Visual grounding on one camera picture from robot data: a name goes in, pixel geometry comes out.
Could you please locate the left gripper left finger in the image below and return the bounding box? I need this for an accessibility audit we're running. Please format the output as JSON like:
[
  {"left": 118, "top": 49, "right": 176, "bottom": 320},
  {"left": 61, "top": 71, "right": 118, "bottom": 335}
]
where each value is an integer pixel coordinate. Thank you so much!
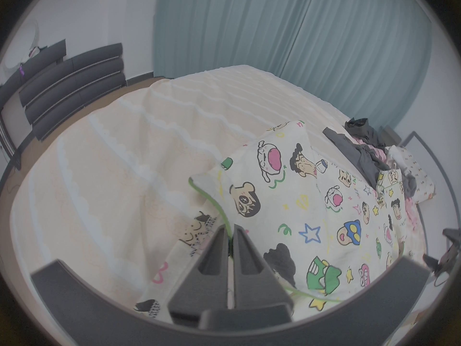
[{"left": 169, "top": 226, "right": 231, "bottom": 325}]

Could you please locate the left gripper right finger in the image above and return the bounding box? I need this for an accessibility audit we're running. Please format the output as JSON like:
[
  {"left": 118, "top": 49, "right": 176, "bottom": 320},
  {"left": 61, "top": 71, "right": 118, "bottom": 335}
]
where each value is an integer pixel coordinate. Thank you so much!
[{"left": 233, "top": 224, "right": 294, "bottom": 314}]

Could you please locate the white printed pyjama top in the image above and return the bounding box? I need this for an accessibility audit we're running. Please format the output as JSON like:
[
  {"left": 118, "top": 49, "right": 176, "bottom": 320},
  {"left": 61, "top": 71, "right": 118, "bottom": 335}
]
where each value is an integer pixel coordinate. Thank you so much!
[{"left": 135, "top": 120, "right": 415, "bottom": 318}]

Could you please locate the bed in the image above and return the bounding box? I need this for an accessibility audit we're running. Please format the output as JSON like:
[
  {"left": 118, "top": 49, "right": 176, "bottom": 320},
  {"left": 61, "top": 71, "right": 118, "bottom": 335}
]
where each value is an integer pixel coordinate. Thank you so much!
[{"left": 9, "top": 64, "right": 455, "bottom": 338}]

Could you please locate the dark grey garment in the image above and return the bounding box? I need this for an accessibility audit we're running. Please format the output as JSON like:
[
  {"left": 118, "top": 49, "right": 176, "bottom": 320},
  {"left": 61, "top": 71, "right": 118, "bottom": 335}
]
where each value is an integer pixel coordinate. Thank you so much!
[{"left": 322, "top": 126, "right": 397, "bottom": 186}]

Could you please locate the pink garment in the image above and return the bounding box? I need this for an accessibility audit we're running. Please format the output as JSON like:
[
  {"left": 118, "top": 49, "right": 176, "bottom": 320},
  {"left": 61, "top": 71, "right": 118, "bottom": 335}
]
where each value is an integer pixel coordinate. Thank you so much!
[{"left": 351, "top": 137, "right": 420, "bottom": 230}]

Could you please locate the black garment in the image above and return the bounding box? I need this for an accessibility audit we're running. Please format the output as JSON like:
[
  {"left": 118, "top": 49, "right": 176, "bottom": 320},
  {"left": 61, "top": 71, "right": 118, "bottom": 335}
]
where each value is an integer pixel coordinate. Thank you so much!
[{"left": 344, "top": 117, "right": 388, "bottom": 147}]

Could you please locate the white printed pillow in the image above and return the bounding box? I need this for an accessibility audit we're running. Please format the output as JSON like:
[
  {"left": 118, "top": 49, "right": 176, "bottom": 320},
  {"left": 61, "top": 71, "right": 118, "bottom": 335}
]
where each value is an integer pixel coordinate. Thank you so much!
[{"left": 387, "top": 146, "right": 436, "bottom": 204}]

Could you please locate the grey bedside table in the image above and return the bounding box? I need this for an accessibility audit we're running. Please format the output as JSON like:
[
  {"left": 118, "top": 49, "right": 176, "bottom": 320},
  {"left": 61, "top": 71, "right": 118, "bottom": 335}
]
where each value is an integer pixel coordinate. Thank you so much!
[{"left": 378, "top": 125, "right": 401, "bottom": 146}]

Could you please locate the dark grey chest of drawers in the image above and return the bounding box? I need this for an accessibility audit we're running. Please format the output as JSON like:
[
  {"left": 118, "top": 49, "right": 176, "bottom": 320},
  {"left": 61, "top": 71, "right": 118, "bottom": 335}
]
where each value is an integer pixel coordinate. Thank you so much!
[{"left": 0, "top": 39, "right": 127, "bottom": 158}]

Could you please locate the blue-green curtain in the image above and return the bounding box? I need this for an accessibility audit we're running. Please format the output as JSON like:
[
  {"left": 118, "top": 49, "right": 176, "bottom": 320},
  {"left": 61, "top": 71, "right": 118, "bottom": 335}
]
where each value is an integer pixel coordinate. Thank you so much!
[
  {"left": 277, "top": 0, "right": 433, "bottom": 132},
  {"left": 154, "top": 0, "right": 319, "bottom": 86}
]

